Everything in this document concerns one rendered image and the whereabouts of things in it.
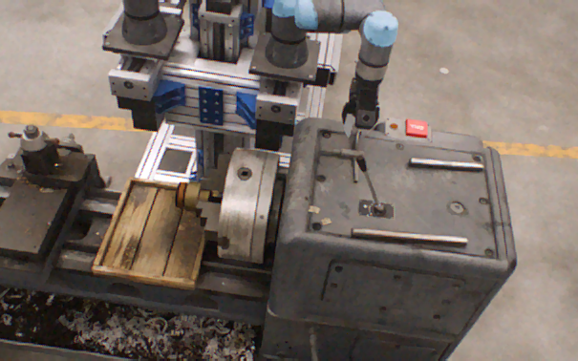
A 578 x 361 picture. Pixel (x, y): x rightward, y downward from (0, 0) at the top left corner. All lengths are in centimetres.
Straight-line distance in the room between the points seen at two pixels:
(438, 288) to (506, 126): 243
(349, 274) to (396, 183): 27
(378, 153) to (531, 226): 188
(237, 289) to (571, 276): 200
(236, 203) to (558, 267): 213
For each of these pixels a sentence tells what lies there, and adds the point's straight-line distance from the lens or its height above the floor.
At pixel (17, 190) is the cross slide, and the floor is 97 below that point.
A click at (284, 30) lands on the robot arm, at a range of 187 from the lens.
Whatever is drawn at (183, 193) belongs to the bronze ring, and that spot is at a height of 111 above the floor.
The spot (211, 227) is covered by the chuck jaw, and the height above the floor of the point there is 112.
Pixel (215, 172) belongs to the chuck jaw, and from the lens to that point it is 160.
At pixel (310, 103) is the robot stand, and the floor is 23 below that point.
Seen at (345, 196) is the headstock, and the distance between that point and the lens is 145.
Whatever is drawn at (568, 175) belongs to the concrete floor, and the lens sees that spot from 374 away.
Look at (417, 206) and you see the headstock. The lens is 148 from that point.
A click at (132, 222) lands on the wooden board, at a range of 185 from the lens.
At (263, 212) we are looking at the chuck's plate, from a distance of 147.
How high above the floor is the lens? 236
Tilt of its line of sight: 49 degrees down
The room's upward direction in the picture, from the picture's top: 9 degrees clockwise
